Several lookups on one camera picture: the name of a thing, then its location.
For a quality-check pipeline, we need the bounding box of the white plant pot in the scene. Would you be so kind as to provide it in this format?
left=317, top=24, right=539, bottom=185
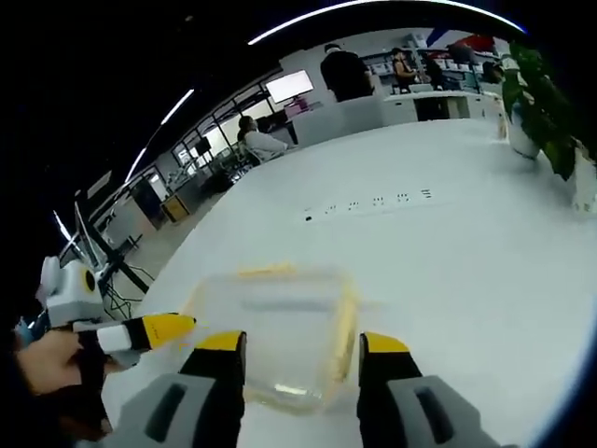
left=507, top=109, right=545, bottom=161
left=569, top=147, right=597, bottom=215

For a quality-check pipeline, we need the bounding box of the black tripod stand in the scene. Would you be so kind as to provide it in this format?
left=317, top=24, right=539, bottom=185
left=74, top=189, right=151, bottom=295

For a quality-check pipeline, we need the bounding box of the green potted plant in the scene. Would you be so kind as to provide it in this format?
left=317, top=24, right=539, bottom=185
left=500, top=40, right=597, bottom=182

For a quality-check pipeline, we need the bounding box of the person's left hand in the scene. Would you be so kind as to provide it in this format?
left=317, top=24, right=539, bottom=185
left=12, top=325, right=116, bottom=442

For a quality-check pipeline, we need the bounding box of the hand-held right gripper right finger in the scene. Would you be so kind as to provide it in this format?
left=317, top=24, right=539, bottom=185
left=356, top=331, right=505, bottom=448

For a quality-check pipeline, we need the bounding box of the short ceiling light strip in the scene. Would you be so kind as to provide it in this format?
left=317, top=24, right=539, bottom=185
left=160, top=88, right=196, bottom=126

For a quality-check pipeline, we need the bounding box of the clear plastic box yellow trim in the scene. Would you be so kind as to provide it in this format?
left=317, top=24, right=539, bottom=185
left=178, top=262, right=377, bottom=415

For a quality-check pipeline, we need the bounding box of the white counter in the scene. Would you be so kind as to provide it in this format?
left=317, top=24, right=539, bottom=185
left=382, top=89, right=507, bottom=123

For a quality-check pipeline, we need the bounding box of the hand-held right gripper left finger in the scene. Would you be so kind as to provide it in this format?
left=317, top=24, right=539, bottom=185
left=109, top=329, right=247, bottom=448

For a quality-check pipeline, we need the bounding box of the long curved ceiling light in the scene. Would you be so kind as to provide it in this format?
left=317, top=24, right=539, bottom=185
left=246, top=0, right=531, bottom=47

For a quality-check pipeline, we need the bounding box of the table power socket strip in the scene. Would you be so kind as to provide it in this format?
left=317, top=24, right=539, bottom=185
left=302, top=188, right=434, bottom=222

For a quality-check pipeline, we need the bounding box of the bright wall screen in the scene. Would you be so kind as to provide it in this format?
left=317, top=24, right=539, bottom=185
left=265, top=69, right=315, bottom=105

